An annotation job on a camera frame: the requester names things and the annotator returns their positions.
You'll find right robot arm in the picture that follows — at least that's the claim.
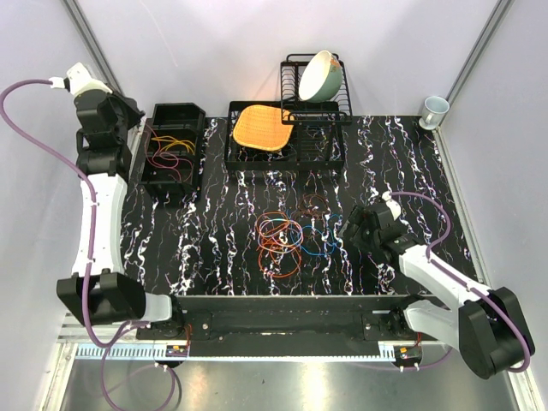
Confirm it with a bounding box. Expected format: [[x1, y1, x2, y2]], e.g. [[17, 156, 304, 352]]
[[340, 202, 535, 379]]

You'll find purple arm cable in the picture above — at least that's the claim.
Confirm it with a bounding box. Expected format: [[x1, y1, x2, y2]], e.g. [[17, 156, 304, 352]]
[[354, 191, 532, 372], [0, 78, 179, 406]]

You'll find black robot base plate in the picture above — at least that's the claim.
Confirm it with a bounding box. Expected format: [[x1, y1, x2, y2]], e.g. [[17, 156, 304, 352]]
[[137, 295, 418, 361]]

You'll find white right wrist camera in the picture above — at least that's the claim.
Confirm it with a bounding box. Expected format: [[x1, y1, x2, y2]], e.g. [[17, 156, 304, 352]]
[[381, 191, 402, 221]]

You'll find green ceramic bowl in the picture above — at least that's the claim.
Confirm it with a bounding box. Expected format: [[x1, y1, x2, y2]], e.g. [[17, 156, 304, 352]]
[[298, 51, 343, 103]]

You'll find pink cable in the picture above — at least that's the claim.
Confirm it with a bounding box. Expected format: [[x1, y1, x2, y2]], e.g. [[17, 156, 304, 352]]
[[143, 123, 194, 183]]

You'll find black tall dish rack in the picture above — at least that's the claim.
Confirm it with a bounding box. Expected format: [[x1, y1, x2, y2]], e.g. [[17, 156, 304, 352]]
[[280, 52, 352, 125]]

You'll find black low dish rack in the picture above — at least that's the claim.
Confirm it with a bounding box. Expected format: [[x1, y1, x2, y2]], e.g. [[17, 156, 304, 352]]
[[224, 101, 346, 172]]

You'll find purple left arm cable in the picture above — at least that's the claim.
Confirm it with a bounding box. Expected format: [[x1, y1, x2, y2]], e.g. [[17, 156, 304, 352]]
[[0, 78, 179, 406]]

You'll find orange woven mat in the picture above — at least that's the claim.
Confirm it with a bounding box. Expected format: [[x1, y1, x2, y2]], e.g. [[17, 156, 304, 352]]
[[232, 104, 294, 152]]

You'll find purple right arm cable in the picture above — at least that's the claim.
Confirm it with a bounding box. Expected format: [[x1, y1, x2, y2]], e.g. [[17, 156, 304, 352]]
[[354, 191, 532, 372]]

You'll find white mug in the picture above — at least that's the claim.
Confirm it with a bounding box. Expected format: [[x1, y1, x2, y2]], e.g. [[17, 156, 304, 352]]
[[419, 96, 450, 130]]

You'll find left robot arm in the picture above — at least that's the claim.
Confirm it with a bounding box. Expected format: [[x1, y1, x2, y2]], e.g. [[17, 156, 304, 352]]
[[57, 89, 185, 339]]

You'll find orange cable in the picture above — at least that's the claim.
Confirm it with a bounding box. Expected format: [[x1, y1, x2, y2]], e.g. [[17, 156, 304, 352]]
[[254, 210, 303, 279]]

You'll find yellow cable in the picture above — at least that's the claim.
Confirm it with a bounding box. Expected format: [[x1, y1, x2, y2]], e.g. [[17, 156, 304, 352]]
[[152, 134, 196, 154]]

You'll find black near storage bin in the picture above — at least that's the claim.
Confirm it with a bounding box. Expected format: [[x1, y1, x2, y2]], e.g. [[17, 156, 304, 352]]
[[138, 155, 202, 208]]

